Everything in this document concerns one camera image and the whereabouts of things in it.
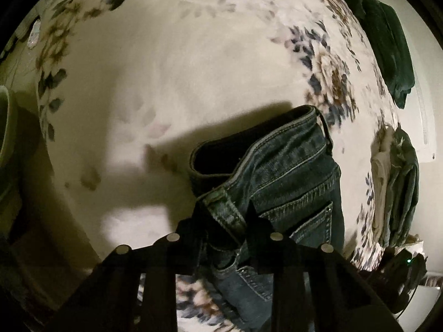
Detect grey-green folded garment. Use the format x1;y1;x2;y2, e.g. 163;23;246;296
383;124;420;248

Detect blue denim jeans pants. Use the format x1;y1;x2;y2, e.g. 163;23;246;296
190;105;345;332

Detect dark green garment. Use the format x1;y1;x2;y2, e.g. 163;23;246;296
334;0;416;109

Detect floral bed sheet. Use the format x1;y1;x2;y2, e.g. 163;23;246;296
28;0;421;332

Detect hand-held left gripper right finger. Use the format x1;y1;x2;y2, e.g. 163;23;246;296
243;203;404;332

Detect olive green pillow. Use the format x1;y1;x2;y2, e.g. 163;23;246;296
0;85;19;201

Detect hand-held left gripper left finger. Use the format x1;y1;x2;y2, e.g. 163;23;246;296
48;203;210;332

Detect white cloth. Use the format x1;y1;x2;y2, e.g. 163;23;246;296
370;126;395;239

